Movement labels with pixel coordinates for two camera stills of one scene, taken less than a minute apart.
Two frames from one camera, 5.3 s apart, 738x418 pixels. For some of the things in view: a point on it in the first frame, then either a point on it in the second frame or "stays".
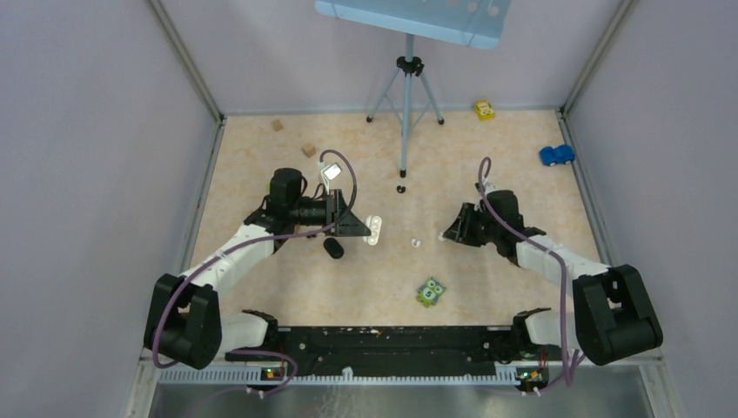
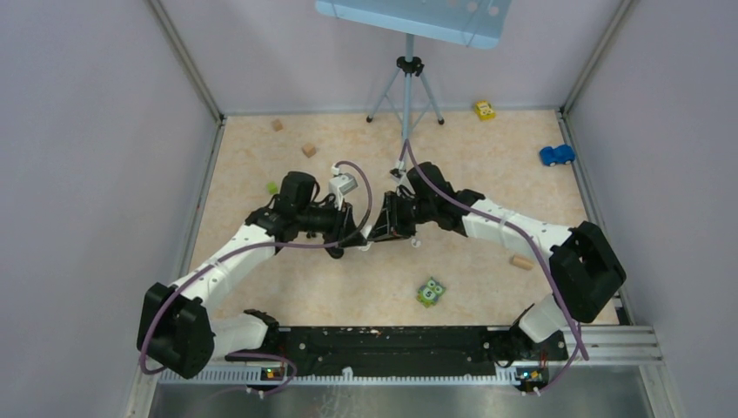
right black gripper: (460, 231) -> (389, 225)
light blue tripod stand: (410, 97) stays
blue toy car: (563, 153) stays
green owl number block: (428, 294) stays
